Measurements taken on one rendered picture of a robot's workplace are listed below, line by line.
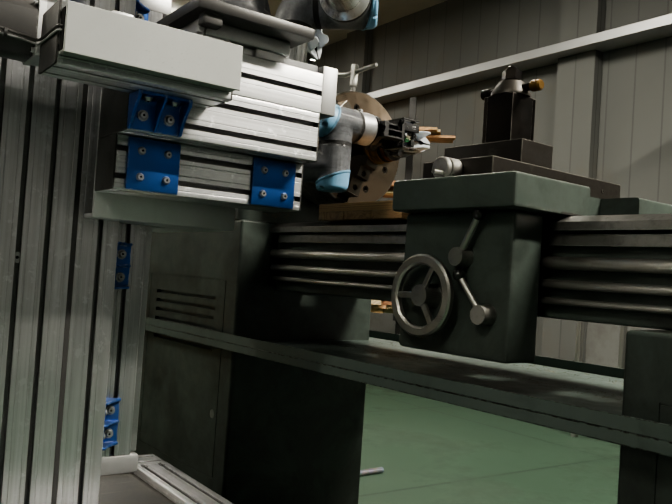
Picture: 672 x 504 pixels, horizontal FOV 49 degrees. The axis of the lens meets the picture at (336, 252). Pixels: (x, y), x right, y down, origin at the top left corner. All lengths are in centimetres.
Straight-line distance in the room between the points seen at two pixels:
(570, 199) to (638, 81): 385
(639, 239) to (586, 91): 405
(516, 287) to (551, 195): 17
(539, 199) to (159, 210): 67
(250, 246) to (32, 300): 79
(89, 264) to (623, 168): 417
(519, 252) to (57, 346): 81
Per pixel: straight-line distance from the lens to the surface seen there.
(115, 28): 110
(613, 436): 115
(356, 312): 223
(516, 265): 131
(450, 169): 140
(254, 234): 201
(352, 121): 167
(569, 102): 537
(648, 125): 509
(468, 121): 610
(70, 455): 142
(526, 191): 128
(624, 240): 130
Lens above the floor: 73
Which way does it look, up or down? 2 degrees up
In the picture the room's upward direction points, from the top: 4 degrees clockwise
